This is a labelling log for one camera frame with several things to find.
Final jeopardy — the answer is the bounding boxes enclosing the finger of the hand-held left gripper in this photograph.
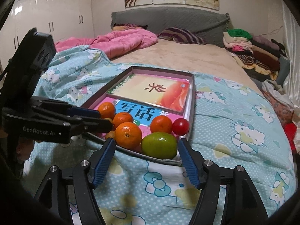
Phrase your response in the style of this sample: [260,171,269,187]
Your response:
[30,96,102,120]
[35,108,113,134]

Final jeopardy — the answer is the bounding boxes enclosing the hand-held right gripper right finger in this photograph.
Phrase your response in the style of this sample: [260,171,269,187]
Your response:
[178,138,269,225]

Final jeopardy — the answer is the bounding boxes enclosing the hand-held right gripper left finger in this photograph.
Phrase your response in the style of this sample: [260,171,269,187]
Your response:
[34,138,116,225]

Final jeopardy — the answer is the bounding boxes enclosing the small orange mandarin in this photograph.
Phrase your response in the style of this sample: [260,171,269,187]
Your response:
[97,102,116,119]

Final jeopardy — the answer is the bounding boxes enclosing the large green jujube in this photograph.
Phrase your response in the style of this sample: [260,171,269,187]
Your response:
[141,132,177,159]

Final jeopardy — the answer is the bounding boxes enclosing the red cherry tomato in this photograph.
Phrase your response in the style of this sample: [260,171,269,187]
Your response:
[172,118,189,136]

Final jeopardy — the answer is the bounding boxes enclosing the shallow cardboard box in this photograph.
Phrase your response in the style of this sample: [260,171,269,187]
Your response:
[81,66,195,167]

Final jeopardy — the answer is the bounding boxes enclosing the cartoon cat print blanket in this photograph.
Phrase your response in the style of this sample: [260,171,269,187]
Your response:
[22,44,297,225]

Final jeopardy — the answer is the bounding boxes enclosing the pink book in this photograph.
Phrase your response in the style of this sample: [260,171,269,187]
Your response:
[92,96,188,141]

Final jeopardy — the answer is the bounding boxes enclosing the cream and orange book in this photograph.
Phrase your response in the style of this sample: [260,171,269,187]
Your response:
[106,73,190,115]

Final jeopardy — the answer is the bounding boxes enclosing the pink quilt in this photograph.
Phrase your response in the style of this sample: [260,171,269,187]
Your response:
[54,29,158,59]

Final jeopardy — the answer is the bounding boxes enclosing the tan pillow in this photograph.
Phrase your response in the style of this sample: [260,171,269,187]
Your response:
[112,24,148,32]

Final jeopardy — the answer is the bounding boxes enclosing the floral patterned cloth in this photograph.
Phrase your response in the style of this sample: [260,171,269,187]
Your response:
[262,90,294,127]

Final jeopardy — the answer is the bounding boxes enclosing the white wardrobe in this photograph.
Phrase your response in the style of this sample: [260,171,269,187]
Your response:
[0,0,95,73]

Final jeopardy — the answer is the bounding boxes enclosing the red cloth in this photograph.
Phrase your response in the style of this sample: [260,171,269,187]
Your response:
[283,123,298,150]

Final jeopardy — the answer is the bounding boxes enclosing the beige bed sheet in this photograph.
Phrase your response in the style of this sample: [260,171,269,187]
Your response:
[111,39,263,96]

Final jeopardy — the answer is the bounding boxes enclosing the white crumpled cloth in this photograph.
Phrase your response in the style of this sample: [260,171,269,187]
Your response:
[262,79,294,108]

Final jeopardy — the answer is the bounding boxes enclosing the striped pillow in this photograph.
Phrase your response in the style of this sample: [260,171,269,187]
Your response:
[157,27,206,44]

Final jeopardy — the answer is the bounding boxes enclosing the pile of folded clothes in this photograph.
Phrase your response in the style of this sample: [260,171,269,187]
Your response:
[223,28,287,80]

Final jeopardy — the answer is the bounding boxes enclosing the grey headboard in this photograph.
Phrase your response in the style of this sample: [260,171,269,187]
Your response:
[109,4,230,47]

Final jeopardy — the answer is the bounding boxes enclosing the grey blue cushion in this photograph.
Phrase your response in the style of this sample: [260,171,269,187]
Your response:
[279,54,290,80]

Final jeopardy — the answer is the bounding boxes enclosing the white satin curtain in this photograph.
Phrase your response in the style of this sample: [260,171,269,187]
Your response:
[280,2,300,155]

